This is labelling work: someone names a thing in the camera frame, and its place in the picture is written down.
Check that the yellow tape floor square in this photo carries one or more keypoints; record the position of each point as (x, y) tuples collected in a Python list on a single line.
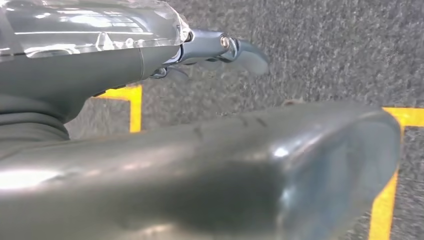
[(381, 212)]

